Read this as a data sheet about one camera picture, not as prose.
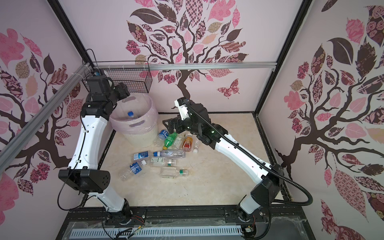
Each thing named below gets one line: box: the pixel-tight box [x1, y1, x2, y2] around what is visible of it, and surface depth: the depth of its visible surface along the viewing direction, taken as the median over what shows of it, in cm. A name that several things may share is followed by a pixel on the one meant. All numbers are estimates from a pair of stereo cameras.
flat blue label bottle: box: [131, 151, 150, 160], surface depth 92 cm
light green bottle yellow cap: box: [162, 132, 178, 150], surface depth 100 cm
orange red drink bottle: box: [182, 133, 193, 152], surface depth 99 cm
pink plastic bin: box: [109, 93, 159, 148], surface depth 88 cm
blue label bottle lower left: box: [119, 161, 142, 181], surface depth 87 cm
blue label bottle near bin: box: [153, 129, 169, 148], surface depth 102 cm
